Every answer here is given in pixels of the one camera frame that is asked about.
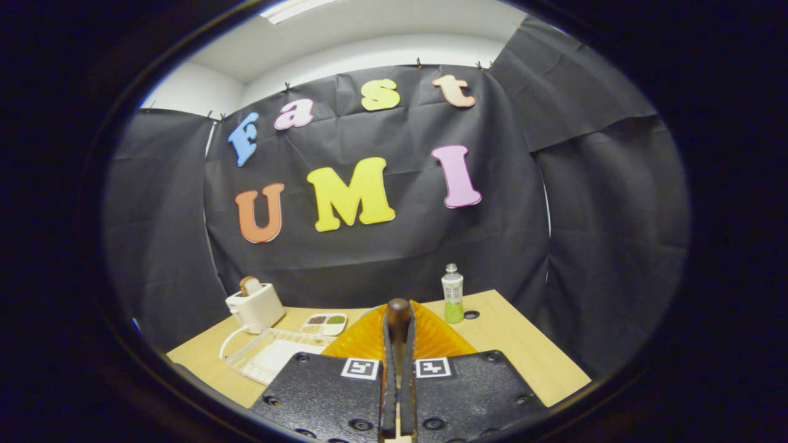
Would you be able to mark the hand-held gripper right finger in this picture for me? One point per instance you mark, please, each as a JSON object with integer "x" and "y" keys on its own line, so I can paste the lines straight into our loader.
{"x": 474, "y": 394}

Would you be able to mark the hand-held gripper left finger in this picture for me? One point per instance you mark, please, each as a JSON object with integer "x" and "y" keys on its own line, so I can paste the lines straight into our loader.
{"x": 326, "y": 394}

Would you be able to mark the white divided sauce dish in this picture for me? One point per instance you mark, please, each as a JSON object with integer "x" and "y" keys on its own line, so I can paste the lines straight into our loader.
{"x": 324, "y": 323}

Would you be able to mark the green label drink bottle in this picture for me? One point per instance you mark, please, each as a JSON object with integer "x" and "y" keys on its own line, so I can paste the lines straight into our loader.
{"x": 452, "y": 295}

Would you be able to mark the white toaster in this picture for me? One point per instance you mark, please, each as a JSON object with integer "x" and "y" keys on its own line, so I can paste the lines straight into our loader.
{"x": 258, "y": 307}

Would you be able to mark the brown bread slice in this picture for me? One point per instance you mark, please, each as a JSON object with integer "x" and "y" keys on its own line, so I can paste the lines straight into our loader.
{"x": 249, "y": 285}

